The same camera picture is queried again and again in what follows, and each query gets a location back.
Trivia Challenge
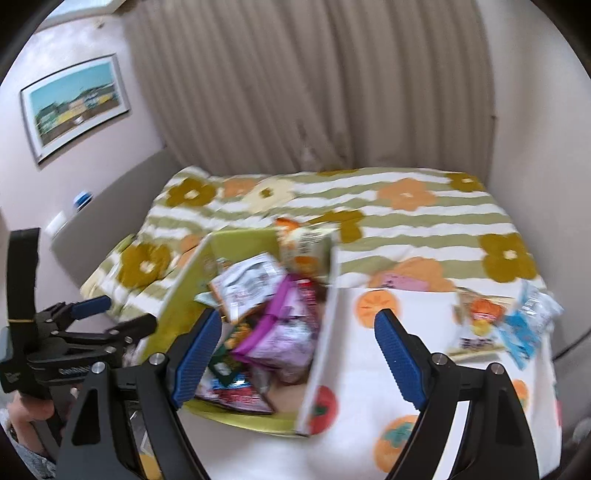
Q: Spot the green snack packet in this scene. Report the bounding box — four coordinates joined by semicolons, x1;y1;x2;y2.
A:
207;322;254;388

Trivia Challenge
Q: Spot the person's left hand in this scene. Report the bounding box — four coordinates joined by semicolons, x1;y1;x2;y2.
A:
2;392;63;455

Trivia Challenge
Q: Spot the framed wall picture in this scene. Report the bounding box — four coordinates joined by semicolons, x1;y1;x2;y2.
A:
19;52;132;166

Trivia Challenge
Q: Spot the floral striped blanket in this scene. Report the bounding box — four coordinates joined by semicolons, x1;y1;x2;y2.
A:
79;166;548;319

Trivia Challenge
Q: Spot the cartoon print snack packet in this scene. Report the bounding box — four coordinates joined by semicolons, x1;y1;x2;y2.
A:
242;316;319;384

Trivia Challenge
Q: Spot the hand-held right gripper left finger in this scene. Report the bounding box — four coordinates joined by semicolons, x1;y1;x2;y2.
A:
55;308;223;480

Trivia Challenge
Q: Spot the person's left forearm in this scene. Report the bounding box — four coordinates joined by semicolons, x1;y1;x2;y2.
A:
0;434;58;472

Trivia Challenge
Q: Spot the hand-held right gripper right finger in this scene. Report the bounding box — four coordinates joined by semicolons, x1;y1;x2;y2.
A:
374;309;541;480

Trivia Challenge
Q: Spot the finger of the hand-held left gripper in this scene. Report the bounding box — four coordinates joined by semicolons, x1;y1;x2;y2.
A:
34;296;112;330
69;314;158;348

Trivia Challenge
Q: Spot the cream yellow snack packet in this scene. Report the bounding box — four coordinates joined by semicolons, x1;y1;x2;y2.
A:
276;217;339;283

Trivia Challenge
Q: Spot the red dark snack packet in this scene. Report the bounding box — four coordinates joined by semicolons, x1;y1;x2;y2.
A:
195;367;276;415

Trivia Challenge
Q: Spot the blue white snack packet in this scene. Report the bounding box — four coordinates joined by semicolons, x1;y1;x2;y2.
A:
498;281;565;371

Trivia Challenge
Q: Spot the beige curtain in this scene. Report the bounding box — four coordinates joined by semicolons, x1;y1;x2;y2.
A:
124;0;498;177

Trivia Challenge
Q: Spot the white orange barcode snack packet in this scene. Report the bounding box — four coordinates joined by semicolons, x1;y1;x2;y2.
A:
209;253;288;324

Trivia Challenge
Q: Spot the fruit print cardboard box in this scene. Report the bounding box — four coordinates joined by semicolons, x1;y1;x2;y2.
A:
141;228;342;437

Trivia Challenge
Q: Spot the purple chips packet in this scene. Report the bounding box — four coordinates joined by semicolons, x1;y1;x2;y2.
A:
231;274;308;365

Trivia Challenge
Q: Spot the grey headboard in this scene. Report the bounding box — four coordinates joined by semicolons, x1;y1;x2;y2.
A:
50;148;186;278

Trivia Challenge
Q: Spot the orange cream snack packet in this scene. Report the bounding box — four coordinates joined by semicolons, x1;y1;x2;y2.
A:
449;287;517;360

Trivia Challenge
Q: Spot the white wall socket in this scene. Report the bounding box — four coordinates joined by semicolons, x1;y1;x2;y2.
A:
45;211;68;239

